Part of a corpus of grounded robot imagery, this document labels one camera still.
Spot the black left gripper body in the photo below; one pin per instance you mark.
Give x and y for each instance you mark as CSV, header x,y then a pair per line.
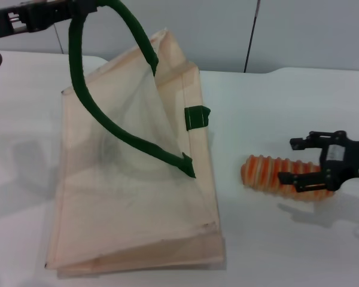
x,y
36,16

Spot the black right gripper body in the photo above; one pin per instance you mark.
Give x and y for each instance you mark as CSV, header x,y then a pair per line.
x,y
347,161

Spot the orange striped bread loaf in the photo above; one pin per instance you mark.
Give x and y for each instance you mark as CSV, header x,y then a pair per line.
x,y
263,173

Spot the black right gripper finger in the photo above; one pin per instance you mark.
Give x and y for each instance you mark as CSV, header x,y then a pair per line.
x,y
308,180
317,140

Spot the thin black pole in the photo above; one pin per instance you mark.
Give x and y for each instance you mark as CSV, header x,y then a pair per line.
x,y
251,36

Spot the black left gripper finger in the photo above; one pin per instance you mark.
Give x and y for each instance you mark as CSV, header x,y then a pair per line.
x,y
83,7

